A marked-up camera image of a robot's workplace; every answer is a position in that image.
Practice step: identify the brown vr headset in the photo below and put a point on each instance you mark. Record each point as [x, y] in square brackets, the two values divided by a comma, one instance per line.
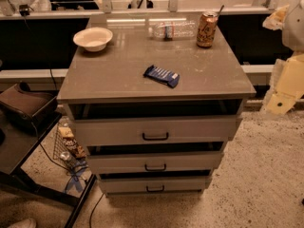
[25, 107]

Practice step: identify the wire basket with snacks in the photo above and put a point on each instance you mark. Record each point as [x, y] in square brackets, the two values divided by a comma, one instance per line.
[66, 150]

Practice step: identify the orange soda can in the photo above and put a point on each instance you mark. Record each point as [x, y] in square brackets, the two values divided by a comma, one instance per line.
[206, 29]

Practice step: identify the blue rxbar blueberry bar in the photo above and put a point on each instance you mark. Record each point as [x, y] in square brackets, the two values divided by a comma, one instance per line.
[162, 76]

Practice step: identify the clear plastic water bottle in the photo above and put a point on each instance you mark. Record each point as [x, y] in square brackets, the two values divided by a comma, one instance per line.
[170, 30]

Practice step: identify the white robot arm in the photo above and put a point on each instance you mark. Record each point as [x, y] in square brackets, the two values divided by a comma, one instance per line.
[290, 19]

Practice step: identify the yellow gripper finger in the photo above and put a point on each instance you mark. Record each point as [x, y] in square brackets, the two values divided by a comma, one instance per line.
[286, 85]

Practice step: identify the top grey drawer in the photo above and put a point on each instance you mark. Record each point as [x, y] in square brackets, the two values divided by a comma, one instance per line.
[156, 130]

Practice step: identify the grey drawer cabinet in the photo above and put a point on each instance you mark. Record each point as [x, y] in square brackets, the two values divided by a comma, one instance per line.
[153, 116]

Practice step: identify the middle grey drawer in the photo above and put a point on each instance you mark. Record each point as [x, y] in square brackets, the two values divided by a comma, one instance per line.
[139, 163]

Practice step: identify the white paper bowl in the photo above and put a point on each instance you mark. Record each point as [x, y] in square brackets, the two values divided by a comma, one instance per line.
[93, 39]

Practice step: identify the white shoe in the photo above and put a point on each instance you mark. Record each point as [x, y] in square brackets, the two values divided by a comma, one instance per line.
[25, 223]

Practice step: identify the black side table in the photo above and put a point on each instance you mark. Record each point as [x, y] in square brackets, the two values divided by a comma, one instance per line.
[16, 146]

